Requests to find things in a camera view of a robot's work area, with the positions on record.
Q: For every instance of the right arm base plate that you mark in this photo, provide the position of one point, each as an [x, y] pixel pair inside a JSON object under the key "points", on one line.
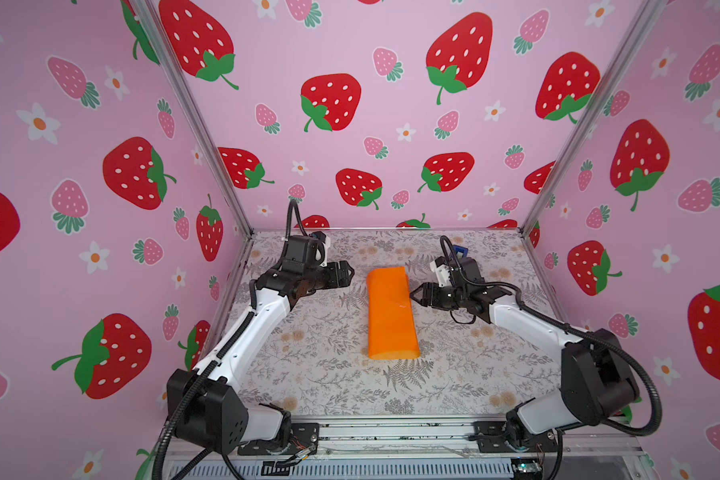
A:
{"points": [[497, 437]]}

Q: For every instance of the aluminium front rail frame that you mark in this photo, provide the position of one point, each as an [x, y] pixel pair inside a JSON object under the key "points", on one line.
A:
{"points": [[415, 447]]}

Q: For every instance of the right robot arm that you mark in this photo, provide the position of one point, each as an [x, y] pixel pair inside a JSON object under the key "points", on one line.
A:
{"points": [[596, 381]]}

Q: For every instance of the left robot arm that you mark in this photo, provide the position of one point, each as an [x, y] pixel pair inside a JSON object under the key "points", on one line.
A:
{"points": [[204, 406]]}

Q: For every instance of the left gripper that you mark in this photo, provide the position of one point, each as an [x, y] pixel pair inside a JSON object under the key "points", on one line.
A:
{"points": [[343, 278]]}

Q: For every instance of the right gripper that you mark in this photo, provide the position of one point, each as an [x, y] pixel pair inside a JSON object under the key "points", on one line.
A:
{"points": [[427, 295]]}

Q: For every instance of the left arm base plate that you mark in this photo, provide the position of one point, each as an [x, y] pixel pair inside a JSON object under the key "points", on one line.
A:
{"points": [[291, 439]]}

